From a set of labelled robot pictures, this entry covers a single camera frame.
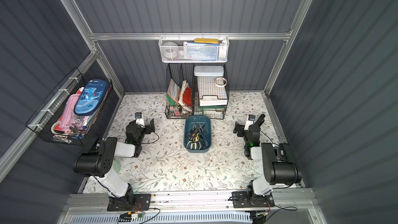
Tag blue dinosaur pencil case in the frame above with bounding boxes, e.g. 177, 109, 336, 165
74, 79, 110, 116

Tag red folder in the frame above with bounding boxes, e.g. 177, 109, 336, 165
182, 86, 192, 106

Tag white wire wall basket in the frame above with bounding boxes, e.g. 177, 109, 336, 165
158, 37, 230, 63

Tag yellow handled scissors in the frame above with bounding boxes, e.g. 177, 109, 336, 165
187, 133, 202, 150

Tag white flat box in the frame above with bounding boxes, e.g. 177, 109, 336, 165
194, 65, 224, 77

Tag black wire side basket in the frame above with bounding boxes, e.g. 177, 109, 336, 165
26, 68, 113, 146

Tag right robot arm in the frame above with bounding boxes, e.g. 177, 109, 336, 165
233, 114, 302, 201

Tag teal plastic storage box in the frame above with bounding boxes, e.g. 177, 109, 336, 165
183, 115, 212, 153

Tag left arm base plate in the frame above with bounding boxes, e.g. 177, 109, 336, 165
107, 194, 151, 212

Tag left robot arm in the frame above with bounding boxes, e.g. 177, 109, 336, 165
74, 112, 155, 212

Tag black wire desk organizer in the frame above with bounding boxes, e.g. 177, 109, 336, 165
165, 63, 230, 119

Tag black stapler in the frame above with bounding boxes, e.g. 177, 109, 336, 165
255, 114, 265, 127

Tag mint green pencil cup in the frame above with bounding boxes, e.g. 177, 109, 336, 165
112, 159, 121, 174

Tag pink pencil case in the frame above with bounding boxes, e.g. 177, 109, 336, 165
59, 94, 81, 134

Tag white tape roll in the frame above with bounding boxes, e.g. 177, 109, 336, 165
214, 77, 228, 88

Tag yellow case in basket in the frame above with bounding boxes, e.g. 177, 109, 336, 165
194, 38, 219, 45

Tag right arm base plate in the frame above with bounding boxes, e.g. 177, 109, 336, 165
229, 191, 274, 208

